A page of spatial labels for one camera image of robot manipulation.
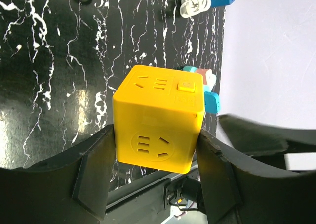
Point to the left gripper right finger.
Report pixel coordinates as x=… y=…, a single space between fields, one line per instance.
x=238 y=189

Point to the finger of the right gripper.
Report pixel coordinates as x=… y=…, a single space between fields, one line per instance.
x=267 y=144

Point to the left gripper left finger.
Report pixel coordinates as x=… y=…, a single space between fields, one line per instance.
x=68 y=188

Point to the light blue plug adapter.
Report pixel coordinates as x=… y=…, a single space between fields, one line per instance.
x=212 y=102

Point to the pink plug adapter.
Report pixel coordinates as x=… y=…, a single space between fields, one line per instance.
x=209 y=79

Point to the yellow cube adapter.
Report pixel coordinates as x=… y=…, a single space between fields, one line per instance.
x=158 y=115

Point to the teal triangular power strip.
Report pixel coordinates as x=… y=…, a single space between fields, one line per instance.
x=189 y=68

